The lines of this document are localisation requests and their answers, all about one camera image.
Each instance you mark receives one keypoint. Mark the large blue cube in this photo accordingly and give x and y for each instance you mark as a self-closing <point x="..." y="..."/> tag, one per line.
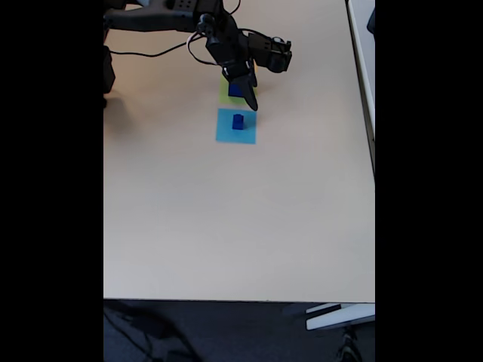
<point x="234" y="91"/>

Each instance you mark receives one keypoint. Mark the small blue cube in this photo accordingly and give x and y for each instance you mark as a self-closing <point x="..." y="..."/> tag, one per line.
<point x="238" y="124"/>

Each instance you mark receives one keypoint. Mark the green paper square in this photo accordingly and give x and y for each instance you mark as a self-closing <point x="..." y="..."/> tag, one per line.
<point x="223" y="96"/>

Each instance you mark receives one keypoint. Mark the light blue paper square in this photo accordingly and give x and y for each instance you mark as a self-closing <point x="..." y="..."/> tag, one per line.
<point x="226" y="132"/>

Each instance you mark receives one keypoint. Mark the white neighbouring desk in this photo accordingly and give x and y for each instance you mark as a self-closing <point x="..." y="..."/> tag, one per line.
<point x="364" y="56"/>

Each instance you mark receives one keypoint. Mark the dark object on desk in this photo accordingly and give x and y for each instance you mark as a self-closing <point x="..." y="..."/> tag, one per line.
<point x="372" y="20"/>

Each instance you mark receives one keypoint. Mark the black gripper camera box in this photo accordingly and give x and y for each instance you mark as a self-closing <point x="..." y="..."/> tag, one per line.
<point x="271" y="54"/>

